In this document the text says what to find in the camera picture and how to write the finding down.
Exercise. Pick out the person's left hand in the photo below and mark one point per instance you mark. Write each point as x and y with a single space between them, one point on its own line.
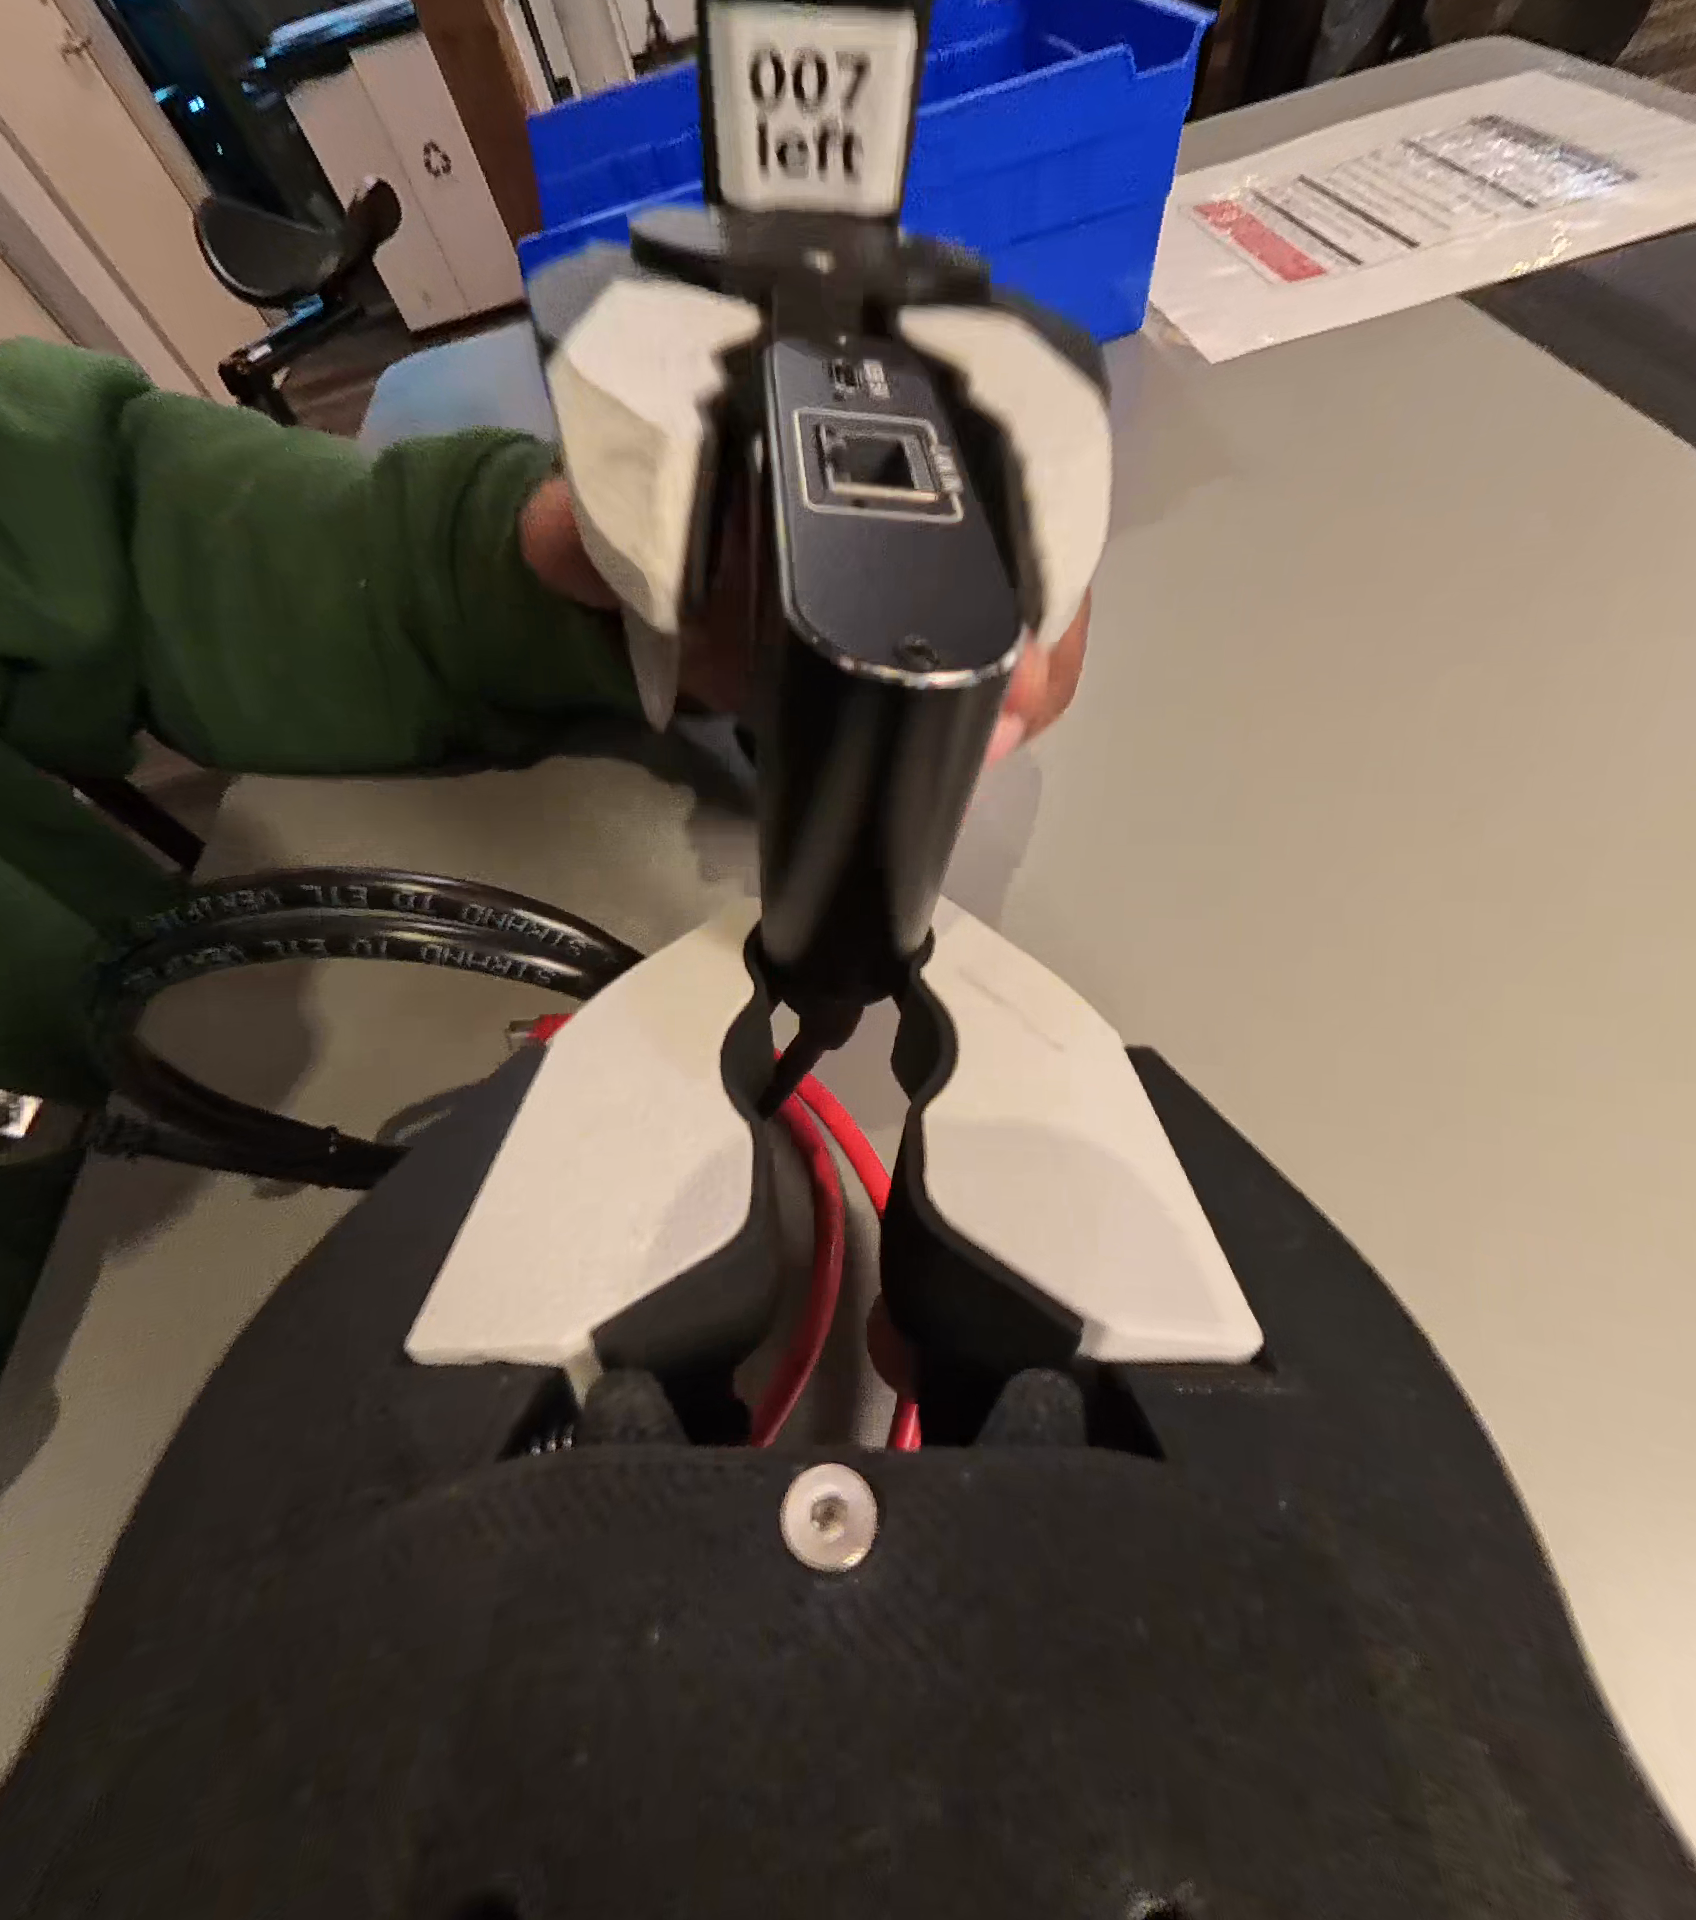
564 540

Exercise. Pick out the printed paper sheet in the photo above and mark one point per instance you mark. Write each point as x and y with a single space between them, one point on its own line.
1448 196

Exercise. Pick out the black stool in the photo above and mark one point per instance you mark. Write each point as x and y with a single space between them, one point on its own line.
294 270

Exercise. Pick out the blue plastic bin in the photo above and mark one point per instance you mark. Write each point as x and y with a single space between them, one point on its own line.
1029 150

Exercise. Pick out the person's left forearm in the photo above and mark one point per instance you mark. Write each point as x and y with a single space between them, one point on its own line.
279 570

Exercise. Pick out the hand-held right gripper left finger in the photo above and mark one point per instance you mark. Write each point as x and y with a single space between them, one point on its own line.
609 1186

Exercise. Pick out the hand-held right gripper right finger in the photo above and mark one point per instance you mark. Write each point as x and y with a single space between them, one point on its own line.
1075 1186

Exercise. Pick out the black ethernet adapter hub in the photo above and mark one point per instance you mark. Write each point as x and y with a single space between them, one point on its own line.
879 600

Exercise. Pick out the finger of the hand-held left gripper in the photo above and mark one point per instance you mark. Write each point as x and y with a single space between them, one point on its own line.
1045 451
655 451

